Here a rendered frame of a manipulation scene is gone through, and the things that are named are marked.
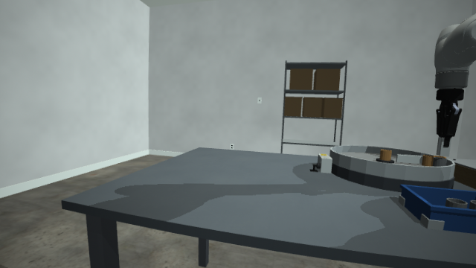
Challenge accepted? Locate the blue open crate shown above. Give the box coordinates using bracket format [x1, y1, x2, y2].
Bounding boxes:
[399, 185, 476, 234]

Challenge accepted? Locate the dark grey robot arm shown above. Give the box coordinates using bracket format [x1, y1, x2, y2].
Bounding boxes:
[434, 14, 476, 89]

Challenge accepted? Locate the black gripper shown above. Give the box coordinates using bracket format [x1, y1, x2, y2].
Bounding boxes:
[436, 89, 464, 157]

